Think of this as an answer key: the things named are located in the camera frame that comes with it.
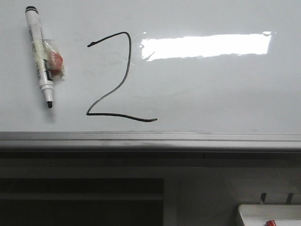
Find white whiteboard marker black tip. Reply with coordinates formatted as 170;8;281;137
25;6;54;109

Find dark left wall hook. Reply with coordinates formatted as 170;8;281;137
260;193;267;204

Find dark right wall hook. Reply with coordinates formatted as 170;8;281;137
285;193;293;205

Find dark wall hook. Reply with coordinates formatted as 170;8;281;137
285;193;293;205
260;193;267;204

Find white plastic tray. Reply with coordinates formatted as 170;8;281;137
236;204;301;226

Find white whiteboard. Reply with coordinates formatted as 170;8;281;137
0;0;301;134

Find grey aluminium whiteboard tray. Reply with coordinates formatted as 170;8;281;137
0;131;301;158

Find red magnet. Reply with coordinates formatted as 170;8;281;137
42;39;65;80

